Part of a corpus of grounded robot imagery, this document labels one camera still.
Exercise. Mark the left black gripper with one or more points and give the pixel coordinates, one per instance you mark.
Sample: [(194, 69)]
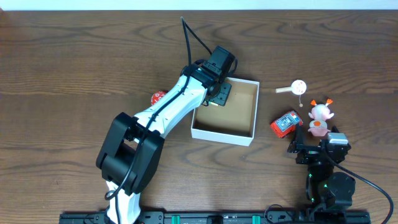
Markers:
[(222, 93)]

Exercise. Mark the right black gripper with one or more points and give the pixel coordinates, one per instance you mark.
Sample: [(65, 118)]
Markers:
[(309, 153)]

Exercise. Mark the pink white pig toy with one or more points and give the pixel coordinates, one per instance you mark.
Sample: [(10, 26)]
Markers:
[(319, 114)]

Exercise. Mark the red toy fire truck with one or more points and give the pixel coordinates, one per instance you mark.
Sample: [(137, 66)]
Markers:
[(286, 124)]

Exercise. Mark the colourful puzzle cube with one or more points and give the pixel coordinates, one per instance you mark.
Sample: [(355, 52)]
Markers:
[(213, 104)]

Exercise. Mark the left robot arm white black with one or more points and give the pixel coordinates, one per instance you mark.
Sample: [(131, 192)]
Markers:
[(131, 151)]

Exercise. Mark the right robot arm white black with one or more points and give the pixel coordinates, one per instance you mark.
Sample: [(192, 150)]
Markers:
[(329, 191)]

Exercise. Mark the white cardboard box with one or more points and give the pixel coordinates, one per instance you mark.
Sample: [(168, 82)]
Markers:
[(233, 123)]

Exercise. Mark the red many-sided die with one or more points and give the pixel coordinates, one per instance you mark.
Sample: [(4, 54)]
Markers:
[(157, 96)]

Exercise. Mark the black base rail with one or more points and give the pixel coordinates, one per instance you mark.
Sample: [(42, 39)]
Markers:
[(271, 216)]

